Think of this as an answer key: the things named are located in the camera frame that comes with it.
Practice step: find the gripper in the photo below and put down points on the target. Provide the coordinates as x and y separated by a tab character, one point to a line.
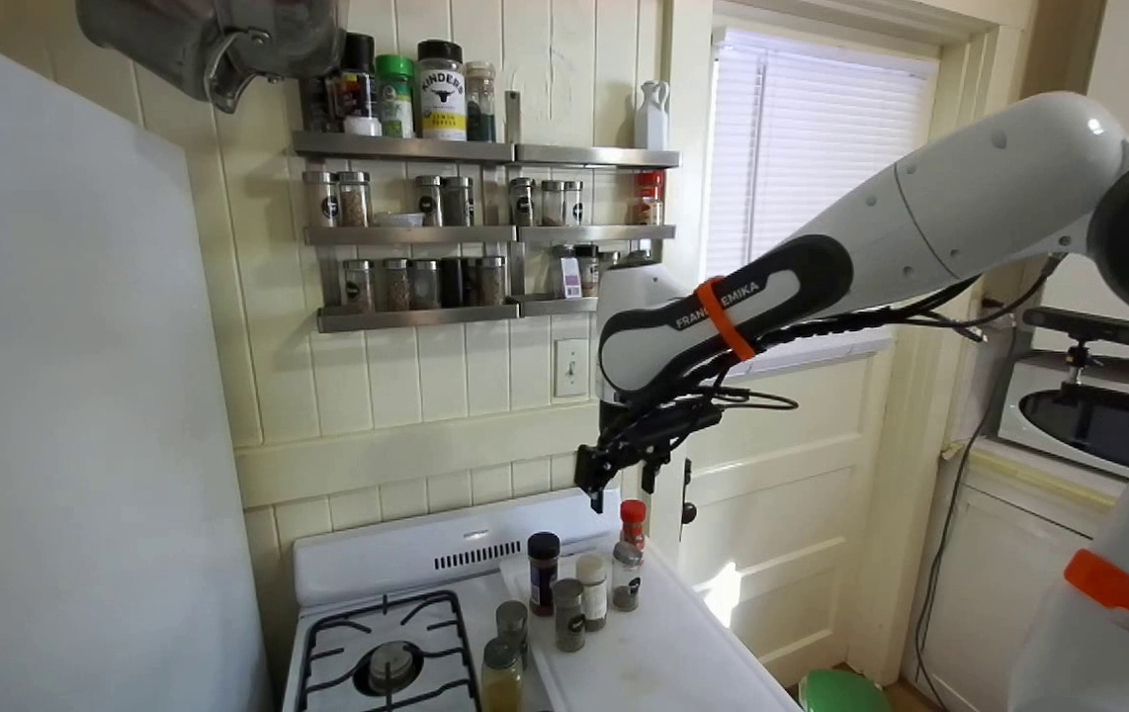
658	425

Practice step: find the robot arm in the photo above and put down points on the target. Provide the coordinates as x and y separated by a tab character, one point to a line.
960	198

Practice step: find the spice bottle red cap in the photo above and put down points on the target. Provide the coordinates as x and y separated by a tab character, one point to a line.
633	519

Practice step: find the clear spice bottle grey cap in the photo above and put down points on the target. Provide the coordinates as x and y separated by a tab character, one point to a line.
627	578

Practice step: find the spice bottle white cap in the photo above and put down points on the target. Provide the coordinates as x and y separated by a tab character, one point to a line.
592	593

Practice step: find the dark spice bottle black cap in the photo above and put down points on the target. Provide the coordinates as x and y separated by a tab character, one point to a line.
543	578

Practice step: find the yellow spice bottle grey cap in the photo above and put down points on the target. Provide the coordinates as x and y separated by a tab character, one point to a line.
501	677

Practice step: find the red cap sauce bottle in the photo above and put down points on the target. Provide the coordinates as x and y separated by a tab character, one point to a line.
650	198

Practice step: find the white ceramic bottle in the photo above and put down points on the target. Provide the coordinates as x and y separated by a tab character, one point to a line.
651	119

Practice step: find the bottle green cap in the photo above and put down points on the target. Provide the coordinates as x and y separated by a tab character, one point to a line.
394	94

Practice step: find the tall bottle black cap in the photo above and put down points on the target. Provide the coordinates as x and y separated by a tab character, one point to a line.
358	74

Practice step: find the dark door knob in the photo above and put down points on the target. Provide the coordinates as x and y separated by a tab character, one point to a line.
689	513

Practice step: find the cream panel door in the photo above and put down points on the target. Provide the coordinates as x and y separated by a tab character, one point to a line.
782	475

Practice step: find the spice jar pink label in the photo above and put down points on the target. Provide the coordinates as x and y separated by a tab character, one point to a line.
566	275

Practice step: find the glass spice jar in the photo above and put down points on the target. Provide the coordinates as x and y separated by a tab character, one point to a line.
574	203
457	203
354	201
396	287
319	201
359	287
522	203
428	203
552	204
425	285
490	282
589	269

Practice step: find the dark spice jar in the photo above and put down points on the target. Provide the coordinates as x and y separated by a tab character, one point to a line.
452	283

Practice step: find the white gas stove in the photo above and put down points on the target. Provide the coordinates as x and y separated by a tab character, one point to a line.
377	574

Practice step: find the stove burner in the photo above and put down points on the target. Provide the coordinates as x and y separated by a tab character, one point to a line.
391	665

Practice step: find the green round lid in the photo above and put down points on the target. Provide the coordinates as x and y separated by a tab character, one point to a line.
841	694

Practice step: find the narrow metal spice rack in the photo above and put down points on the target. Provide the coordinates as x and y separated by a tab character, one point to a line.
594	156

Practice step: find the window with white blinds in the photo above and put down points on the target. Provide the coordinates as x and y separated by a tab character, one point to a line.
802	138

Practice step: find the white cabinet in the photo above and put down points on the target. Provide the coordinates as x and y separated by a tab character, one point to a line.
999	574

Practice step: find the wide metal spice rack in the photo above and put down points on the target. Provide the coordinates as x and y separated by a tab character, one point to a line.
406	148

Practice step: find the jar of dark herbs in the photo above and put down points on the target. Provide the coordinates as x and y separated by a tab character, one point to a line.
480	104

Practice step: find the large jar black lid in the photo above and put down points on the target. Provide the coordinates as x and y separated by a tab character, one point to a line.
441	94

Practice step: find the white microwave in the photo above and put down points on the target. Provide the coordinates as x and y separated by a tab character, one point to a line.
1088	420

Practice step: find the large white board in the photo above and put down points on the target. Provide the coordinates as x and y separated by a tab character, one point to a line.
70	396

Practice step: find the grey metal pot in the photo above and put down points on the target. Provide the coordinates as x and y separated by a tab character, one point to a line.
218	40

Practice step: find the light switch plate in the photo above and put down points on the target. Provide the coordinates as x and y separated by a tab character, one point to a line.
571	369

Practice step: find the camera on mount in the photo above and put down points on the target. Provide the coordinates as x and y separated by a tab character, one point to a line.
1088	328

